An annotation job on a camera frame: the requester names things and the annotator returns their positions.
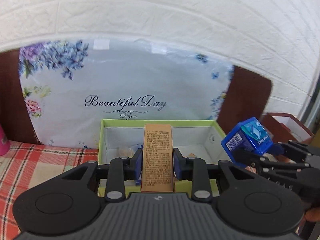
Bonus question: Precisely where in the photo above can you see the blue plastic gum box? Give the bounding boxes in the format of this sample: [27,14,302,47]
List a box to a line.
[221,117,273,163]

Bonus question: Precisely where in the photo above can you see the tan wooden-look box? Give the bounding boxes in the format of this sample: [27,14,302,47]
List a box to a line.
[141,124,175,193]

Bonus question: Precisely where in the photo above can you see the operator hand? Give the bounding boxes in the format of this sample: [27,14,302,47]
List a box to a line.
[305,207,320,222]

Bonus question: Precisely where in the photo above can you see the brown open cardboard box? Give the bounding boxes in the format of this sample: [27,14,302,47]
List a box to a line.
[260,113,319,156]

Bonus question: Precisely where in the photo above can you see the large green cardboard box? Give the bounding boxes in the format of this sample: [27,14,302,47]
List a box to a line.
[98,119,229,193]

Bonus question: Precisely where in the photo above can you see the dark brown headboard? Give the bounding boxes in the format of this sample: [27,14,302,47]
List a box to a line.
[1,49,272,145]

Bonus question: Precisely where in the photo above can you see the plaid bed sheet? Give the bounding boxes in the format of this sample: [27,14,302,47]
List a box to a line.
[0,141,98,239]

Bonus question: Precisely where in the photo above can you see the floral pillow Beautiful Day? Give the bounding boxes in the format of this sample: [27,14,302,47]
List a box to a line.
[18,40,234,148]

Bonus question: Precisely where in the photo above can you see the pink thermos bottle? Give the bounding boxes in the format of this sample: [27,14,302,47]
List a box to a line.
[0,126,10,156]

